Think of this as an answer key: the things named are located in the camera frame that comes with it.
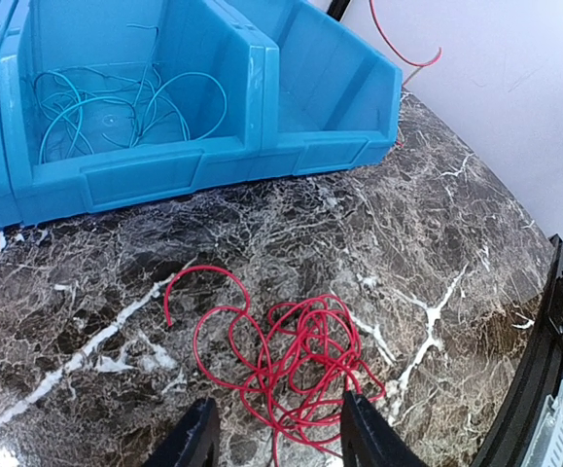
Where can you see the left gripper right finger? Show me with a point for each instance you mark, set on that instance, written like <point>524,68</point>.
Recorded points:
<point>368,440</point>

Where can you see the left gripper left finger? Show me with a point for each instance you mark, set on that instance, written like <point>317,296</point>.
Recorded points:
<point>194,441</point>

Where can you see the right blue storage bin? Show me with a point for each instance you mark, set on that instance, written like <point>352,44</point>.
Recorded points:
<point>305,96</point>

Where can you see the middle blue storage bin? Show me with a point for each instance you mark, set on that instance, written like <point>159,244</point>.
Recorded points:
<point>106,104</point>

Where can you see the black front rail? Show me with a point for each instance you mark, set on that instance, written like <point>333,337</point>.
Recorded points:
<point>538,375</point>

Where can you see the white slotted cable duct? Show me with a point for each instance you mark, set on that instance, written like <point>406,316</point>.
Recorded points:
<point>546,446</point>

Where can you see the right black frame post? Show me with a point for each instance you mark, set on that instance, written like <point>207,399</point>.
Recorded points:
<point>338,8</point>

